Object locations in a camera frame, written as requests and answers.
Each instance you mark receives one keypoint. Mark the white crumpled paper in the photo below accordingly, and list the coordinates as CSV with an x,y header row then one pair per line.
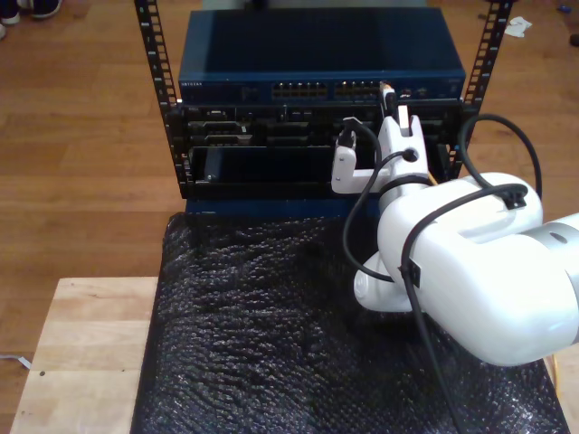
x,y
518,28

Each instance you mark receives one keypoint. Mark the black bubble wrap mat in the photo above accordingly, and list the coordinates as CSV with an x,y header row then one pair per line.
x,y
249,352

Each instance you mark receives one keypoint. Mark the black shoe white sole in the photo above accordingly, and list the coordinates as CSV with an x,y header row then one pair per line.
x,y
10,18
45,9

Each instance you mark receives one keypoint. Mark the black metal rack frame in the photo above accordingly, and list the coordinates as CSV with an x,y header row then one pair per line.
x,y
150,54

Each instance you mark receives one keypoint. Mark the black rack drawer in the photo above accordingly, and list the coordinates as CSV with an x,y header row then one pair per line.
x,y
271,190

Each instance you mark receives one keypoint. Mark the black rack server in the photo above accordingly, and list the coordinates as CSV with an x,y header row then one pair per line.
x,y
271,131

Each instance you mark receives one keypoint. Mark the blue network switch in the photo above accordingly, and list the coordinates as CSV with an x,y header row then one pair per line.
x,y
316,45

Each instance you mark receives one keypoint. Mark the white grey sneaker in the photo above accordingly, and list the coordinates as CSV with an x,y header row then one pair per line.
x,y
2,31

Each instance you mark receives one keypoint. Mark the small blue object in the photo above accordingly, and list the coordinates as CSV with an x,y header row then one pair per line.
x,y
564,8

